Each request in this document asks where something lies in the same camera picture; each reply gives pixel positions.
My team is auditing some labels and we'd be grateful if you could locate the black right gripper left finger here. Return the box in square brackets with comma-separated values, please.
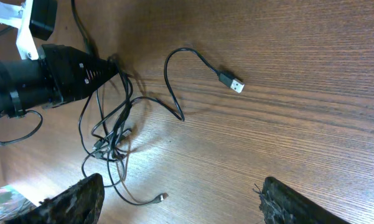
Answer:
[5, 174, 105, 224]

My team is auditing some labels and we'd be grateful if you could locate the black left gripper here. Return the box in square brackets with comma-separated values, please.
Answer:
[0, 44, 118, 118]

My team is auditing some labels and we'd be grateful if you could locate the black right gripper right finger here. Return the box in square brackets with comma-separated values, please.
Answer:
[254, 176, 349, 224]

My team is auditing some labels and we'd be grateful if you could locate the black USB cable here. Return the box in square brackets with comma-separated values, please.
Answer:
[80, 74, 169, 207]
[77, 47, 245, 162]

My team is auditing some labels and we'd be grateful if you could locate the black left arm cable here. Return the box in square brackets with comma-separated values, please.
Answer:
[0, 0, 94, 146]

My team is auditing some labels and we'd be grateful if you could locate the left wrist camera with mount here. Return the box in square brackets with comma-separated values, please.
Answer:
[0, 0, 58, 60]

